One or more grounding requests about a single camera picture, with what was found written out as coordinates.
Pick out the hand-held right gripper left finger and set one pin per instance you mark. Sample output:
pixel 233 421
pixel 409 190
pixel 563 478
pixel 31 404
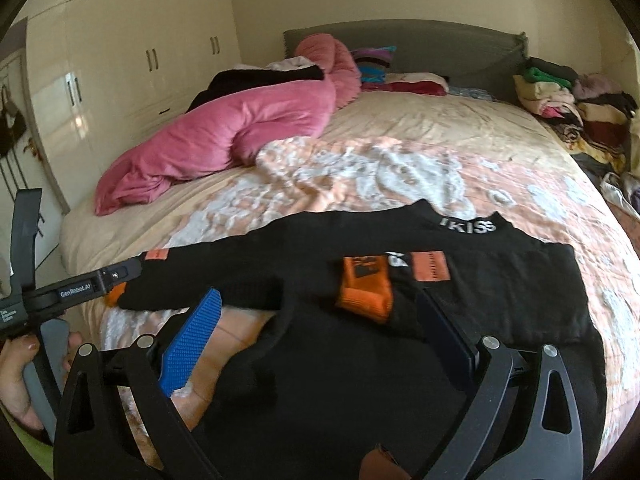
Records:
pixel 192 340

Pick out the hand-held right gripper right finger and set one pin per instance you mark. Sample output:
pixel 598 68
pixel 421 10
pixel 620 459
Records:
pixel 445 325

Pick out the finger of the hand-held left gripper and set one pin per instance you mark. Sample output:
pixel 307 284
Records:
pixel 122 272

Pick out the black sweater with orange patches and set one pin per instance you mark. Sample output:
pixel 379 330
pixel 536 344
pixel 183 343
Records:
pixel 350 385

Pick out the pile of clothes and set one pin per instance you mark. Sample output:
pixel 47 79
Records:
pixel 565 105

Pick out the person's left hand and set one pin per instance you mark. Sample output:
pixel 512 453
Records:
pixel 15 380

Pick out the person's right hand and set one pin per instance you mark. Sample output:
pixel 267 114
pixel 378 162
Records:
pixel 382 467

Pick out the white door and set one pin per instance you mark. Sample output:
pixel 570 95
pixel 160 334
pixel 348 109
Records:
pixel 20 185

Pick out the green cloth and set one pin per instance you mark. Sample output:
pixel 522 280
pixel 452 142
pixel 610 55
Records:
pixel 27 455

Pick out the peach patterned quilt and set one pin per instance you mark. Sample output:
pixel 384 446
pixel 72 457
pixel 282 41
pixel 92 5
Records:
pixel 375 175

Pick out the dark hanging bag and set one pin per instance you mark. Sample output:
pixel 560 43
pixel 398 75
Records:
pixel 10 127

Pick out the pink duvet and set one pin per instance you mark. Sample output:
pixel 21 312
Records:
pixel 220 120

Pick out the cream bedspread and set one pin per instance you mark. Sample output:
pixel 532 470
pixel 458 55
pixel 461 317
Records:
pixel 440 120

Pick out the cream wardrobe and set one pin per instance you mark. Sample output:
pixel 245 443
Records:
pixel 125 60

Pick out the black fleece cloth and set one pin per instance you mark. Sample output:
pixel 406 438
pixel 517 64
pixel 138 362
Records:
pixel 250 85

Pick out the blue patterned cloth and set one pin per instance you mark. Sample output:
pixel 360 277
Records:
pixel 470 93

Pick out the red cloth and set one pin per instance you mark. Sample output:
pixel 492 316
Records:
pixel 405 84

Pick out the striped pillow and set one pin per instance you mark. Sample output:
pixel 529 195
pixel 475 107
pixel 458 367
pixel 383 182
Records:
pixel 372 65

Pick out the grey bed headboard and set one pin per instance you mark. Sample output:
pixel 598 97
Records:
pixel 450 50

